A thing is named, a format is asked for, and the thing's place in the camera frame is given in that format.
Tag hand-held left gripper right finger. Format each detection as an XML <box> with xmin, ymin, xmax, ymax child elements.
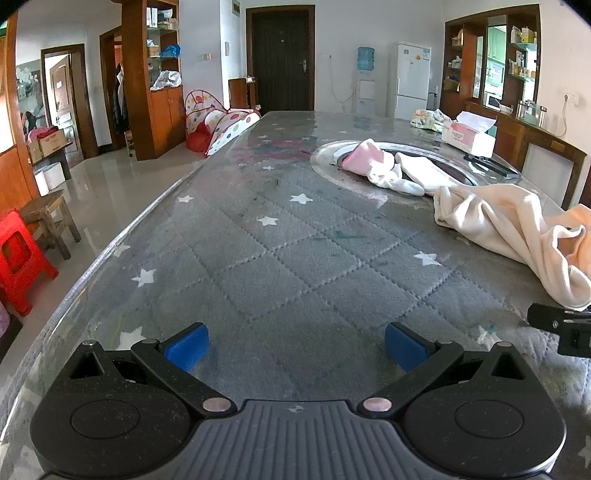
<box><xmin>358</xmin><ymin>322</ymin><xmax>527</xmax><ymax>418</ymax></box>

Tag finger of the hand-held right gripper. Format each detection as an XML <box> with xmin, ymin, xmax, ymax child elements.
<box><xmin>527</xmin><ymin>302</ymin><xmax>591</xmax><ymax>357</ymax></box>

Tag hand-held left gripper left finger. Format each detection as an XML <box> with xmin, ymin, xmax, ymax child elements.
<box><xmin>67</xmin><ymin>322</ymin><xmax>236</xmax><ymax>418</ymax></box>

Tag cream garment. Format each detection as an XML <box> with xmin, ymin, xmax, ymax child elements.
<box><xmin>433</xmin><ymin>185</ymin><xmax>591</xmax><ymax>311</ymax></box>

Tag black flat tool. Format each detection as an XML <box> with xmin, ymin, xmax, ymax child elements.
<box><xmin>463</xmin><ymin>154</ymin><xmax>520</xmax><ymax>178</ymax></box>

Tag small white cloth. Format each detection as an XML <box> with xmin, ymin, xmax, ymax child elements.
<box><xmin>367</xmin><ymin>161</ymin><xmax>426</xmax><ymax>197</ymax></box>

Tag flat white cloth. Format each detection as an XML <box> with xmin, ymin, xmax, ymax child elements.
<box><xmin>394</xmin><ymin>152</ymin><xmax>472</xmax><ymax>195</ymax></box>

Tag wooden sideboard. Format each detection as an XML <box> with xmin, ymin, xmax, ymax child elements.
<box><xmin>464</xmin><ymin>99</ymin><xmax>589</xmax><ymax>208</ymax></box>

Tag red plastic stool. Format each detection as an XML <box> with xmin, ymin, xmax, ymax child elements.
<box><xmin>0</xmin><ymin>209</ymin><xmax>59</xmax><ymax>317</ymax></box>

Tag pink and white tissue box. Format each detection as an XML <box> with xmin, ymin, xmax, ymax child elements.
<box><xmin>442</xmin><ymin>111</ymin><xmax>498</xmax><ymax>157</ymax></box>

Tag small wooden stool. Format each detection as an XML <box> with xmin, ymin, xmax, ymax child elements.
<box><xmin>21</xmin><ymin>189</ymin><xmax>83</xmax><ymax>260</ymax></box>

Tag round metal table recess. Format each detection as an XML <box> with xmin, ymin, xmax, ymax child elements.
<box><xmin>310</xmin><ymin>137</ymin><xmax>520</xmax><ymax>197</ymax></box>

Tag white storage boxes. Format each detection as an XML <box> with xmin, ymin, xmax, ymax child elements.
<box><xmin>34</xmin><ymin>161</ymin><xmax>65</xmax><ymax>195</ymax></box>

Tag polka dot play tent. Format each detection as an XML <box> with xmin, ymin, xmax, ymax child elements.
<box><xmin>185</xmin><ymin>89</ymin><xmax>262</xmax><ymax>157</ymax></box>

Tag floral cloth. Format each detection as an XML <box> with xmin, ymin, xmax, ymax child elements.
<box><xmin>410</xmin><ymin>109</ymin><xmax>452</xmax><ymax>133</ymax></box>

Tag wooden pillar shelf cabinet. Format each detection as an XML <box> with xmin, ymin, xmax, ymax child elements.
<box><xmin>121</xmin><ymin>0</ymin><xmax>188</xmax><ymax>161</ymax></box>

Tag cardboard box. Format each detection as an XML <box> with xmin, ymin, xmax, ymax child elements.
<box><xmin>28</xmin><ymin>128</ymin><xmax>68</xmax><ymax>163</ymax></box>

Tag hanging dark coats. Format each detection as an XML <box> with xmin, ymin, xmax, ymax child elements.
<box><xmin>113</xmin><ymin>62</ymin><xmax>129</xmax><ymax>134</ymax></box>

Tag small wooden cabinet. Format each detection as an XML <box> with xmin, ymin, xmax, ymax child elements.
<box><xmin>228</xmin><ymin>78</ymin><xmax>257</xmax><ymax>110</ymax></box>

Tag white water dispenser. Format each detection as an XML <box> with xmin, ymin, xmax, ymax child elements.
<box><xmin>353</xmin><ymin>70</ymin><xmax>376</xmax><ymax>116</ymax></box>

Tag white plastic bag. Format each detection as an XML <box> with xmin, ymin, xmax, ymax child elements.
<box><xmin>151</xmin><ymin>70</ymin><xmax>182</xmax><ymax>90</ymax></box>

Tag white fridge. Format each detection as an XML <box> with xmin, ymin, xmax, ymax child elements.
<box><xmin>385</xmin><ymin>41</ymin><xmax>432</xmax><ymax>120</ymax></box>

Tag dark wooden door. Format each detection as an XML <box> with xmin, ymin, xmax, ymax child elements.
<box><xmin>246</xmin><ymin>6</ymin><xmax>316</xmax><ymax>112</ymax></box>

